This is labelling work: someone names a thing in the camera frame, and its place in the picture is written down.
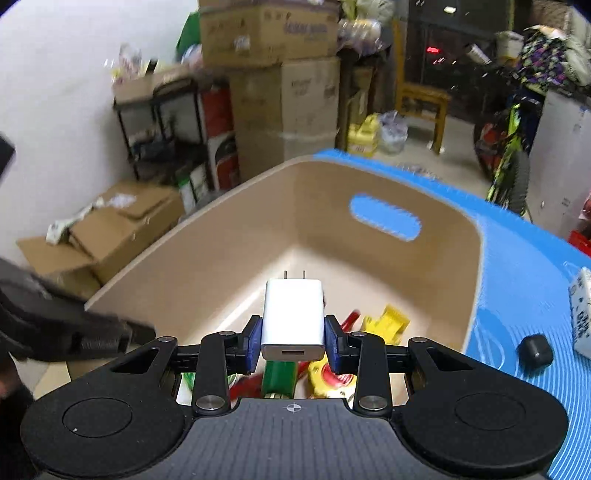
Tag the yellow plastic jug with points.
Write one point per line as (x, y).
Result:
(364, 136)

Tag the green block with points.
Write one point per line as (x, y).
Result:
(279, 378)

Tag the small black cap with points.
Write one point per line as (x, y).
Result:
(535, 353)

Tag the purple patterned cloth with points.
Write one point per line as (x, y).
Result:
(542, 57)

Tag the clear plastic bag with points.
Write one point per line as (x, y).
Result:
(393, 131)

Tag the black metal rack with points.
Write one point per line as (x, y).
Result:
(159, 134)

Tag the white patterned tissue box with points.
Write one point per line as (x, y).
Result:
(582, 314)

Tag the scooter with red light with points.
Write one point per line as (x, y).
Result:
(438, 50)

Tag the open printed cardboard box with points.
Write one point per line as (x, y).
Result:
(268, 32)

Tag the red stick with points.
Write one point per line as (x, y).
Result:
(351, 319)

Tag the yellow toy car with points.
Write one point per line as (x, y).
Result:
(387, 324)

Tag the black and green bicycle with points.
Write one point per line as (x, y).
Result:
(508, 152)

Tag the yellow and red toy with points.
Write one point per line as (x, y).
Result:
(328, 381)

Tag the white plug charger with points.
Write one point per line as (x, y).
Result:
(293, 318)

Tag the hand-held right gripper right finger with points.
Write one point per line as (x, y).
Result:
(329, 345)

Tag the wooden chair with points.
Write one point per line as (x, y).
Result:
(422, 97)

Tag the large taped cardboard box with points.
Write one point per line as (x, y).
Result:
(300, 110)

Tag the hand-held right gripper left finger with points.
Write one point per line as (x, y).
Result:
(256, 345)

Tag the pack of plastic bottles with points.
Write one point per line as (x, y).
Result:
(360, 32)

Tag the white chest freezer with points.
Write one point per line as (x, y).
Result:
(561, 161)

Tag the red and white container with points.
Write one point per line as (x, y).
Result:
(220, 138)

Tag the green bag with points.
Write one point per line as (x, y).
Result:
(189, 37)

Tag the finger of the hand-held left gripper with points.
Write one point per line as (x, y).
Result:
(5, 154)
(69, 327)

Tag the beige plastic basket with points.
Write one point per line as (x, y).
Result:
(277, 217)

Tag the white bucket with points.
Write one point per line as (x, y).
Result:
(509, 44)

